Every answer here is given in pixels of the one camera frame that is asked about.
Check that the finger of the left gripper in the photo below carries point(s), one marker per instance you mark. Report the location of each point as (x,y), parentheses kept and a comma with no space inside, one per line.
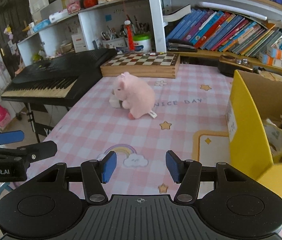
(11,137)
(31,153)

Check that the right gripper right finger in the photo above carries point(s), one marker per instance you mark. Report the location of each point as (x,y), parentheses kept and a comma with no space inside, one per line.
(185,173)

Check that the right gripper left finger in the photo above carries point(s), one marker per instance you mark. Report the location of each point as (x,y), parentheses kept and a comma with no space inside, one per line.
(95,173)

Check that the pink plush pig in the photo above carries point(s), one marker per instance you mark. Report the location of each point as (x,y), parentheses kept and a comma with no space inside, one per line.
(135,95)

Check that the pink checkered tablecloth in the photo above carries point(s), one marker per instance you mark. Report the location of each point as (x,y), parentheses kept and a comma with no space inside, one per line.
(191,121)

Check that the black Yamaha keyboard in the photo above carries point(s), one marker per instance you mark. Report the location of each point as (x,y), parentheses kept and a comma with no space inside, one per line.
(61,81)

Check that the yellow cardboard box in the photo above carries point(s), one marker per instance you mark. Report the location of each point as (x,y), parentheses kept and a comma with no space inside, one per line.
(253,99)

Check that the wooden chess board box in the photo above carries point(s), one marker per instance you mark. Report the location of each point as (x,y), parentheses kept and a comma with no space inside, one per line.
(163,65)

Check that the dark brown wooden case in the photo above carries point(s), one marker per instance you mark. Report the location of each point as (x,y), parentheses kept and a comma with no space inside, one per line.
(227,65)

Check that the white pen holder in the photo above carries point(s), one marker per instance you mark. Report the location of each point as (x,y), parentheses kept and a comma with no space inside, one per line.
(114,43)

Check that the green lid white jar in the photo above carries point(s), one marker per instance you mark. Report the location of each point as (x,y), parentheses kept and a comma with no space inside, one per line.
(142,43)

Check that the red bottle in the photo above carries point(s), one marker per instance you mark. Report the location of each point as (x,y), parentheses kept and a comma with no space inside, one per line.
(127,24)

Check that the orange white small box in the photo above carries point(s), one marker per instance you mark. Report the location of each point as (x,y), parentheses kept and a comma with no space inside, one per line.
(274,53)

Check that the white bookshelf unit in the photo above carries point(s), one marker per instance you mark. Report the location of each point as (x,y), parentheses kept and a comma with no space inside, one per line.
(159,14)

